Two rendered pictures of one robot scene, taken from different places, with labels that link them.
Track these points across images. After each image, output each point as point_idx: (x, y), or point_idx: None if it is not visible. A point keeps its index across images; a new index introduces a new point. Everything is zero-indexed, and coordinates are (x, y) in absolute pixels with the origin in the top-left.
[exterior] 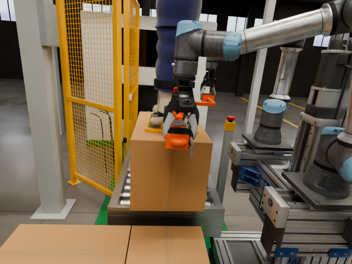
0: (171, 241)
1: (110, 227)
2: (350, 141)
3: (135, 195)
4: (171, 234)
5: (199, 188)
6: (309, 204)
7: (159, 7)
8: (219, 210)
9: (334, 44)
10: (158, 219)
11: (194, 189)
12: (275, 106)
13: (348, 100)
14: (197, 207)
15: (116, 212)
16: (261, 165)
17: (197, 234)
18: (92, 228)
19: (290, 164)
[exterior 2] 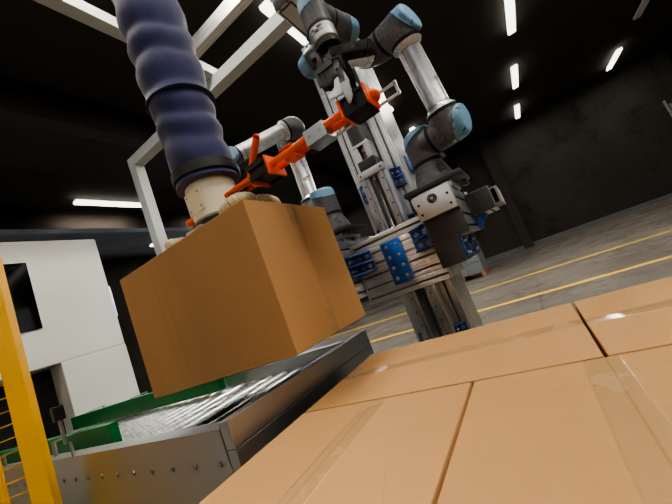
0: (380, 367)
1: (278, 438)
2: (443, 103)
3: (291, 312)
4: (366, 370)
5: (345, 277)
6: (453, 174)
7: (159, 64)
8: (362, 334)
9: None
10: (318, 394)
11: (342, 280)
12: (328, 187)
13: (384, 145)
14: (358, 310)
15: (250, 427)
16: (361, 243)
17: (384, 353)
18: (251, 466)
19: (382, 225)
